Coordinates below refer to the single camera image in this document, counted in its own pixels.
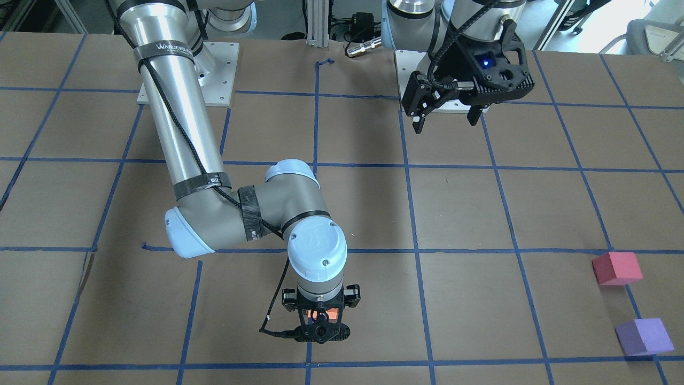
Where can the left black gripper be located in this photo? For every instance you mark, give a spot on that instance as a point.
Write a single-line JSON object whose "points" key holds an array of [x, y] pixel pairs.
{"points": [[458, 66]]}

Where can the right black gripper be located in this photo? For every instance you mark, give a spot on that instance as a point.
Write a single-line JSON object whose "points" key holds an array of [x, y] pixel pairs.
{"points": [[289, 299]]}

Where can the orange foam cube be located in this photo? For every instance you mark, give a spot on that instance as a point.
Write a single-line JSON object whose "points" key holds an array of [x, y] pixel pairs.
{"points": [[331, 315]]}

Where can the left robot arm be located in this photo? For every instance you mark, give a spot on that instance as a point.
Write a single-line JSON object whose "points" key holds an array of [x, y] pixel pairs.
{"points": [[432, 27]]}

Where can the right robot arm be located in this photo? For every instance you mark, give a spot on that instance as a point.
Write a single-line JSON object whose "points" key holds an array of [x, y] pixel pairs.
{"points": [[176, 66]]}

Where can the black power box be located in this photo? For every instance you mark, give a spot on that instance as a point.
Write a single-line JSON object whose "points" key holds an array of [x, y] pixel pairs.
{"points": [[361, 24]]}

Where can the grey office chair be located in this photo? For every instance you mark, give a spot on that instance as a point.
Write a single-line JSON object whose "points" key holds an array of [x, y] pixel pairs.
{"points": [[644, 37]]}

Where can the red foam cube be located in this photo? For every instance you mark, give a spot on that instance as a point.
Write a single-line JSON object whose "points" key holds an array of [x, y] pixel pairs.
{"points": [[616, 268]]}

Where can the purple foam cube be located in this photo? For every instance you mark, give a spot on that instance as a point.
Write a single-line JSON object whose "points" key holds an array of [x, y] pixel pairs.
{"points": [[642, 337]]}

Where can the silver cable connector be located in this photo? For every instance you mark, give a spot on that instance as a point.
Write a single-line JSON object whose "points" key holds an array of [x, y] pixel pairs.
{"points": [[355, 50]]}

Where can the aluminium frame post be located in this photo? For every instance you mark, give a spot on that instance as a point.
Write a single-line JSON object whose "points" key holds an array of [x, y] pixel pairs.
{"points": [[317, 23]]}

